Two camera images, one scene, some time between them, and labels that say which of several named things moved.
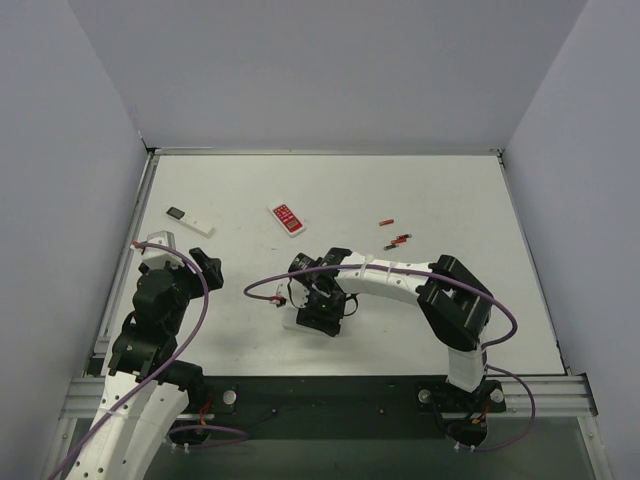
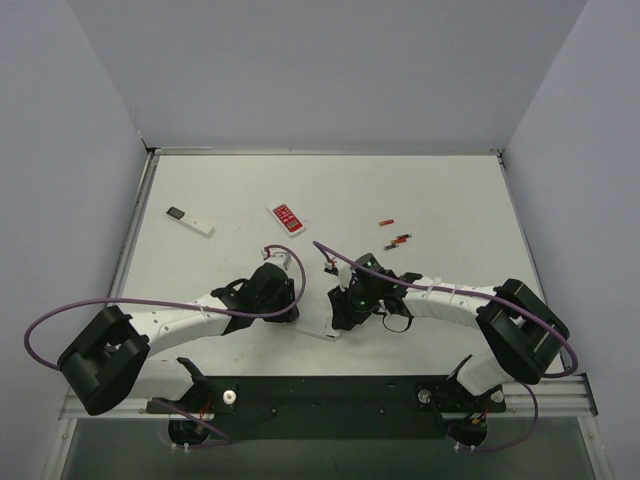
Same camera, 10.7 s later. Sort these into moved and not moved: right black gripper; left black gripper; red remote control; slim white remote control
Moved: left black gripper; right black gripper
Not moved: slim white remote control; red remote control
